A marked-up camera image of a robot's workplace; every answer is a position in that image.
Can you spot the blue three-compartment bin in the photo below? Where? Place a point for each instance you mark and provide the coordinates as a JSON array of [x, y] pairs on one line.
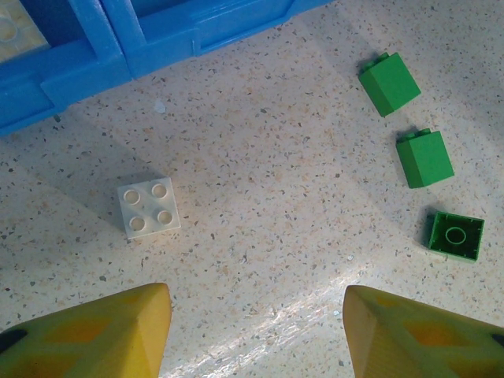
[[157, 43]]

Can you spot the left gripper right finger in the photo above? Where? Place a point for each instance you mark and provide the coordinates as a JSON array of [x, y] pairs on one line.
[[417, 342]]

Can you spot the green square lego brick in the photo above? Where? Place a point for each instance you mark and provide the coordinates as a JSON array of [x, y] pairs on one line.
[[390, 84], [425, 157], [454, 236]]

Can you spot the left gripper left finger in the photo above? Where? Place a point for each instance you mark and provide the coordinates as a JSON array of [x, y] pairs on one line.
[[86, 338]]

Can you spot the white square lego brick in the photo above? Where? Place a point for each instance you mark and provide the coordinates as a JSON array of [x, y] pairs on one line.
[[149, 208]]

